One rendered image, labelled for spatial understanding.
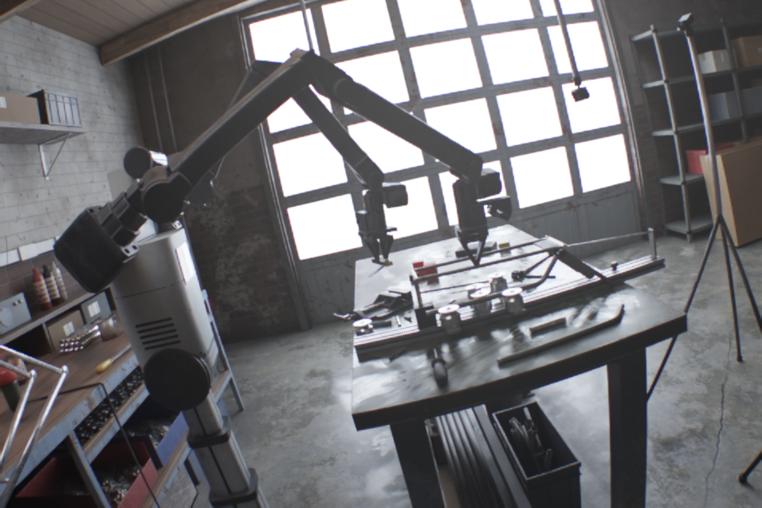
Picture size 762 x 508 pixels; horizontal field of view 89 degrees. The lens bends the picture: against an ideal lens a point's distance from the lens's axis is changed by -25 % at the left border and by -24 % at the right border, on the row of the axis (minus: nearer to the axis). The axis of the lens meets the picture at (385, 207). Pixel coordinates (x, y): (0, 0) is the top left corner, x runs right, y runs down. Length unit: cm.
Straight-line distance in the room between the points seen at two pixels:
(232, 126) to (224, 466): 83
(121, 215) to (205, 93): 354
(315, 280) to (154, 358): 336
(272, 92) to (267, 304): 362
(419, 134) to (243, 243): 341
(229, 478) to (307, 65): 99
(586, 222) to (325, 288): 247
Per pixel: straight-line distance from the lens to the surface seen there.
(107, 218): 91
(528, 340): 116
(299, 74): 90
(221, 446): 126
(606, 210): 485
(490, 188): 121
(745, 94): 529
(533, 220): 454
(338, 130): 137
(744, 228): 453
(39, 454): 159
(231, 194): 430
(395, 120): 101
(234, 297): 447
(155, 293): 107
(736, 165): 450
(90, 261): 93
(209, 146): 89
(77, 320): 283
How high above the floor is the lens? 137
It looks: 6 degrees down
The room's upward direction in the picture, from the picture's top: 13 degrees counter-clockwise
